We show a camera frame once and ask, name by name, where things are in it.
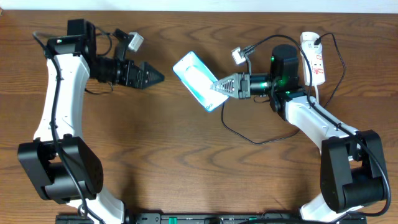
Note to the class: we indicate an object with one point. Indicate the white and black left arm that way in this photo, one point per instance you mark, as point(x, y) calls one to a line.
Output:
point(60, 165)

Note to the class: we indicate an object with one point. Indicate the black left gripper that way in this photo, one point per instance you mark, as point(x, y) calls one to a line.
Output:
point(138, 74)

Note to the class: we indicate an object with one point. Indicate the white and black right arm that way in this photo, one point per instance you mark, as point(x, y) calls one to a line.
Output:
point(353, 171)

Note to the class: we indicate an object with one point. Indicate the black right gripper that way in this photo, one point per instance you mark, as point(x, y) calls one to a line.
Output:
point(240, 81)

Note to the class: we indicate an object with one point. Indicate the white charger adapter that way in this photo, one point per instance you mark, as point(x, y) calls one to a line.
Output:
point(315, 47)

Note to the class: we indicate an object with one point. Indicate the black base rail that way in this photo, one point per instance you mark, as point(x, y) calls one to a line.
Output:
point(156, 218)

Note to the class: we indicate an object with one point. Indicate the white power strip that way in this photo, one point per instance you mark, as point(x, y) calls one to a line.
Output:
point(315, 61)

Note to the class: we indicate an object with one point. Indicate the blue Galaxy smartphone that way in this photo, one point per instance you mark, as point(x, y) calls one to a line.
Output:
point(198, 79)

